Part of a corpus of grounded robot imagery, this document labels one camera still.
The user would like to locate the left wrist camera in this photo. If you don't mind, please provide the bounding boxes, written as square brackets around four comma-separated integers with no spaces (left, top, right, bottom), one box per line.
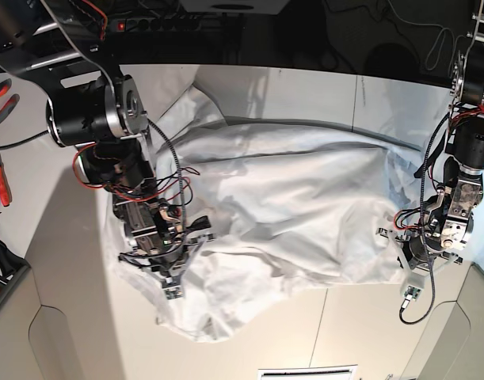
[401,283,421,303]

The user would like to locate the white t-shirt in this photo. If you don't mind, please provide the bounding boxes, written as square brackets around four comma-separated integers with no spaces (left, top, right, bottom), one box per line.
[101,86,421,343]

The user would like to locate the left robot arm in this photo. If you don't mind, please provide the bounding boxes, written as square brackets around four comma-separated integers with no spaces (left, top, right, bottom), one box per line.
[392,1,484,288]

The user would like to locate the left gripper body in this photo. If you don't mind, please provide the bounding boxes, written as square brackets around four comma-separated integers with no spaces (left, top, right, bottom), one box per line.
[375,227,463,285]

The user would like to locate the red handled screwdriver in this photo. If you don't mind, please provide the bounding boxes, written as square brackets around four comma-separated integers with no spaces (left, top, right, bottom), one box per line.
[0,156,12,207]

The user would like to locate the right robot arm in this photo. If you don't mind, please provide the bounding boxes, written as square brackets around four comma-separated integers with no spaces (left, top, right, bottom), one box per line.
[0,1,211,298]

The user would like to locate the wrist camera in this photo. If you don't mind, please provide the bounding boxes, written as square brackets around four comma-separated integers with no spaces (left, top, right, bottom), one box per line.
[401,283,421,303]
[163,285,184,300]

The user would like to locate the red grey pliers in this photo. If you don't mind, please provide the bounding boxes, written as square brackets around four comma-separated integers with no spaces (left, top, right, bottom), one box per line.
[0,78,20,124]

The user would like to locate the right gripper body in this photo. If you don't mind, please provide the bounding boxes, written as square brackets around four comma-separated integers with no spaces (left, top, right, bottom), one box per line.
[118,219,214,287]

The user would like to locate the white coiled cable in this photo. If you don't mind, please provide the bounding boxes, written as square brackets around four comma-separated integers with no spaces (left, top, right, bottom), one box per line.
[423,25,471,72]

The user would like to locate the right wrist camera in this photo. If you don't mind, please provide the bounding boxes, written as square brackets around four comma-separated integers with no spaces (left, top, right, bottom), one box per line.
[163,285,184,300]

